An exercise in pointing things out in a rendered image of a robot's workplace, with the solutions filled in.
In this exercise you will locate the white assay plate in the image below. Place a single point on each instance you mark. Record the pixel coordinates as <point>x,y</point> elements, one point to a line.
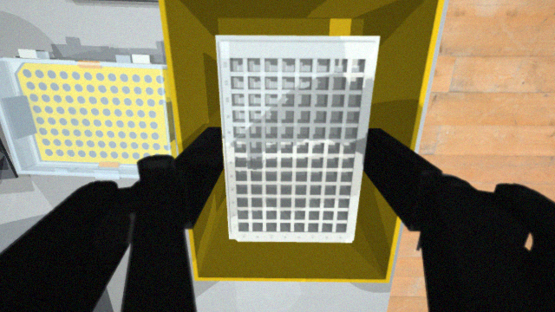
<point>285,179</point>

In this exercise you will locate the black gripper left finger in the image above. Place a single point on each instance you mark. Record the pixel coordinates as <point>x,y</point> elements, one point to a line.
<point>54,267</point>

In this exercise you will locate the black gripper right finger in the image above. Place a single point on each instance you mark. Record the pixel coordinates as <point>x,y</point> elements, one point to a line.
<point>471,262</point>

